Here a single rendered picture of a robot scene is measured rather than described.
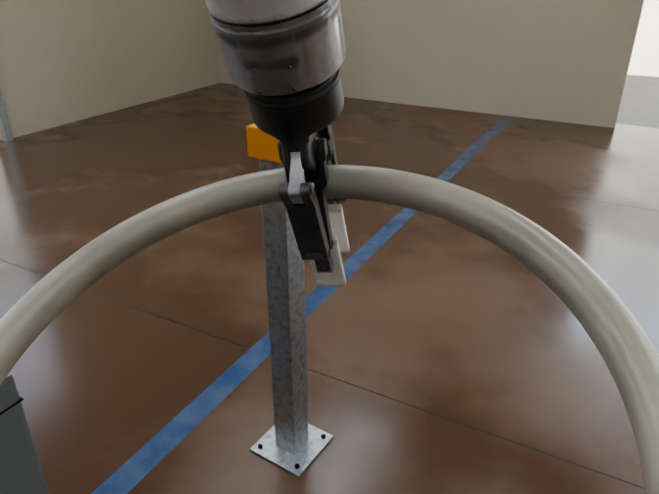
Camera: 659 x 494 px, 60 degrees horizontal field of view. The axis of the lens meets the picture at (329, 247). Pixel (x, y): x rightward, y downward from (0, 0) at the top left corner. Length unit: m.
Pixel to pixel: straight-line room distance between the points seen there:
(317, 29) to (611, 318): 0.26
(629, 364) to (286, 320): 1.31
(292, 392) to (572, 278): 1.43
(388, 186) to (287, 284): 1.09
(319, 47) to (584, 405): 2.05
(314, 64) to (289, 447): 1.65
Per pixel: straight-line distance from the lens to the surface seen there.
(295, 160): 0.45
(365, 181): 0.49
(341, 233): 0.59
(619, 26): 6.11
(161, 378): 2.34
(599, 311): 0.40
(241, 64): 0.41
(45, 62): 6.16
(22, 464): 1.25
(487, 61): 6.31
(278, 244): 1.51
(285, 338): 1.66
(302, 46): 0.39
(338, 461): 1.95
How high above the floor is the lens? 1.44
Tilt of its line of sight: 27 degrees down
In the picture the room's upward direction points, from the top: straight up
